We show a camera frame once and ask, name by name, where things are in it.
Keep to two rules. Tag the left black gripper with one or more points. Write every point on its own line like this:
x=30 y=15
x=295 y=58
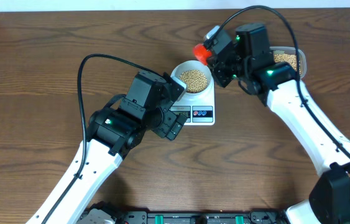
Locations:
x=170 y=124

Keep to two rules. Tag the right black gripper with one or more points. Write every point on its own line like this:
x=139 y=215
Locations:
x=217 y=70

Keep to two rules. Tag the red measuring scoop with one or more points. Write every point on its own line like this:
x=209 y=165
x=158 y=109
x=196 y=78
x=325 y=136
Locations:
x=201 y=53

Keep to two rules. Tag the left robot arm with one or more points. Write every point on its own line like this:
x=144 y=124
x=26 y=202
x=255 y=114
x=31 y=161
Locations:
x=112 y=132

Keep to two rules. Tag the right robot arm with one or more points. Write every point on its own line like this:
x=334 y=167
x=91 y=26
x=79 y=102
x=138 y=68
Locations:
x=248 y=58

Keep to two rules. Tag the grey bowl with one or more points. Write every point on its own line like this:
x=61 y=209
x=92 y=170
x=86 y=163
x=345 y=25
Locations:
x=193 y=65

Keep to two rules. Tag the soybeans in bowl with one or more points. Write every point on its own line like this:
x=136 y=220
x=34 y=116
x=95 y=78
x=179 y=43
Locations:
x=196 y=80

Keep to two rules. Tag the white kitchen scale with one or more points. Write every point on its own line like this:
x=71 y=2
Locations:
x=199 y=109

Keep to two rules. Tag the clear plastic container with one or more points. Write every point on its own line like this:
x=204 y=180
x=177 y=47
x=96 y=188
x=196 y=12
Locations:
x=291 y=50

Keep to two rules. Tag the soybeans in container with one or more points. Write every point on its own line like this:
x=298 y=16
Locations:
x=290 y=59

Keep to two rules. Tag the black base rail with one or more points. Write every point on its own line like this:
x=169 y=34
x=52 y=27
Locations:
x=139 y=217

